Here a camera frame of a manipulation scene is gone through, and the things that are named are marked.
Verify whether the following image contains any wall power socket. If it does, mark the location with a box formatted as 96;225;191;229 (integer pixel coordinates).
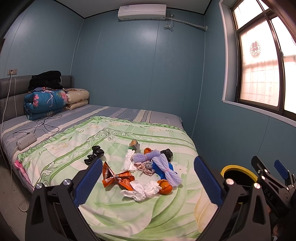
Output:
8;69;18;75

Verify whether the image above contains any insulated air conditioner pipe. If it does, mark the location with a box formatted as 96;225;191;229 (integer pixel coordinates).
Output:
163;14;208;31

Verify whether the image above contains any green snack packet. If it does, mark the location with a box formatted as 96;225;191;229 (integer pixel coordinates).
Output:
128;139;140;153

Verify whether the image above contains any white charging cable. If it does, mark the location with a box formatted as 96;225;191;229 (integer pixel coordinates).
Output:
0;71;30;213

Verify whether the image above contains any blue floral folded quilt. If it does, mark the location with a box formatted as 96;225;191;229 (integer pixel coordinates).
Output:
23;89;68;121

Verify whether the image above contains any black clothing pile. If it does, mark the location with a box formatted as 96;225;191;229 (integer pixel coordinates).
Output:
28;70;64;92

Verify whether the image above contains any green floral bed cover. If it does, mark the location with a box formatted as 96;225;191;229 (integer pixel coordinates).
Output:
17;116;218;240

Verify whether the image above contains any small orange plastic bag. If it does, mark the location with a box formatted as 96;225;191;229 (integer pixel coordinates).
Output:
144;148;152;154

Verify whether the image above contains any pink crumpled bag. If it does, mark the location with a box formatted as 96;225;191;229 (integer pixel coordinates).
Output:
134;161;155;176

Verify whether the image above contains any blue striped bed sheet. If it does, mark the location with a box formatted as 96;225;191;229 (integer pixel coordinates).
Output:
1;104;183;162

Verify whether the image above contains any grey padded headboard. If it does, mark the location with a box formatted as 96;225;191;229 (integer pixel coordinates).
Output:
0;75;75;123

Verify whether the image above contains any white power strip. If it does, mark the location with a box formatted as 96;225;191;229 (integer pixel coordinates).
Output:
16;133;37;151

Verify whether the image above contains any white bag tied pink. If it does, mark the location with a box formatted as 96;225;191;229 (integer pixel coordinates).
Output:
121;149;137;173

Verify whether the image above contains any purple net bundle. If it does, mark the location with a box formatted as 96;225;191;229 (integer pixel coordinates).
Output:
131;150;182;187

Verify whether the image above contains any black plastic bag trash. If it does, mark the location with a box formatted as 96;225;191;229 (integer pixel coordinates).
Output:
84;146;104;165

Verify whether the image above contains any orange foil wrapper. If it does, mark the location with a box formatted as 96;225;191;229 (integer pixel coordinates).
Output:
102;162;135;191

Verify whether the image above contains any blue plastic bag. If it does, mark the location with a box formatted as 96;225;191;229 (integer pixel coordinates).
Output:
151;161;178;180

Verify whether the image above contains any beige folded quilt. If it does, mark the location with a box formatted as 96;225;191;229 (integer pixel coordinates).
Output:
65;88;89;110

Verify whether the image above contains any brown framed window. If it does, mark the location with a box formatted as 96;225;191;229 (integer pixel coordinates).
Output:
218;1;295;126

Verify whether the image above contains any yellow rimmed trash bin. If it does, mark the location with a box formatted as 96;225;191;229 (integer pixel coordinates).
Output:
220;165;258;186

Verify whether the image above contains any white plastic bag trash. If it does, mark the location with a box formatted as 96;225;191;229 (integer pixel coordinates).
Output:
120;180;162;202

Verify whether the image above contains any white wall air conditioner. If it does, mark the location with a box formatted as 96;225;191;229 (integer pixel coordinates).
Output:
117;4;167;21

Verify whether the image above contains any small black bag trash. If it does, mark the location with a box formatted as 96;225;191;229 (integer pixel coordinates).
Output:
160;149;173;163

